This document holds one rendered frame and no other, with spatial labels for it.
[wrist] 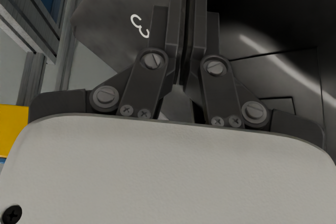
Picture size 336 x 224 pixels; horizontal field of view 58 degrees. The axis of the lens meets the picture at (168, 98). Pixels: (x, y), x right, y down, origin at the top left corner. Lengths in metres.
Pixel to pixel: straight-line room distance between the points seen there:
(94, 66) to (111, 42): 0.88
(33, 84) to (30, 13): 0.14
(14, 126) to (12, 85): 0.58
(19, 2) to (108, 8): 0.38
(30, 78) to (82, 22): 0.46
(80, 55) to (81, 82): 0.10
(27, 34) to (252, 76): 0.48
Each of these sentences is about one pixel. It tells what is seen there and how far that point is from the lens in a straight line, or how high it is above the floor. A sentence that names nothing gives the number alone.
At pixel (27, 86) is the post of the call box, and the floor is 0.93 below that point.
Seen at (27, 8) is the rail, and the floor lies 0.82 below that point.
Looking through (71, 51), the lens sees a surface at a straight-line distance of 1.12.
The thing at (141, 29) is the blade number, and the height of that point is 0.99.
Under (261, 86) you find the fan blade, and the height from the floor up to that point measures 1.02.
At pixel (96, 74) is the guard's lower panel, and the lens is 1.08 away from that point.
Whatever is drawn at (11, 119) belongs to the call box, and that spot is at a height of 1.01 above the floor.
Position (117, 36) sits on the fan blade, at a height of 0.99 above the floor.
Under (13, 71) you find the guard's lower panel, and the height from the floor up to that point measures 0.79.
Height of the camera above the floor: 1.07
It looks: 14 degrees down
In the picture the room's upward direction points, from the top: 175 degrees counter-clockwise
